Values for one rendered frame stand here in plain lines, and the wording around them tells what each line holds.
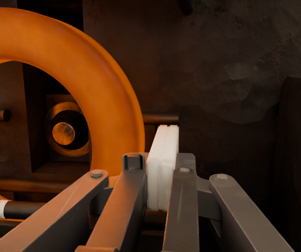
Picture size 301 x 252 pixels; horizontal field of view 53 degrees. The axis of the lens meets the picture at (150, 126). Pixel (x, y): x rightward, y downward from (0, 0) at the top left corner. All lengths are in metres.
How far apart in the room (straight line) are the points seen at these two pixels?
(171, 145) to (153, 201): 0.04
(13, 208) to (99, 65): 0.11
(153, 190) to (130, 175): 0.02
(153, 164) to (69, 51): 0.09
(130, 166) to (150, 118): 0.11
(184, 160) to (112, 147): 0.05
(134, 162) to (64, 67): 0.08
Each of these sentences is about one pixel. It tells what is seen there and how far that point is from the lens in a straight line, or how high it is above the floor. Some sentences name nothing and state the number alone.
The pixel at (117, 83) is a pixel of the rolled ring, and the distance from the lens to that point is 0.19.
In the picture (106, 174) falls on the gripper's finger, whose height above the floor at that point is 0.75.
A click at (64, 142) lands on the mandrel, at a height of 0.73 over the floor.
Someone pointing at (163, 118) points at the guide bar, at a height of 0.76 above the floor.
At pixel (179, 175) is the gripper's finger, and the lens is 0.15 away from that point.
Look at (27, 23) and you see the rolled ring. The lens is 0.21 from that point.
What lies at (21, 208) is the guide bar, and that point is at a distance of 0.22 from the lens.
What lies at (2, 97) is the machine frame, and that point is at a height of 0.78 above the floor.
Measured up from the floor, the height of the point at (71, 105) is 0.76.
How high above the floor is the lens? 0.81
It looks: 12 degrees down
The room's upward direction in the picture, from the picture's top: straight up
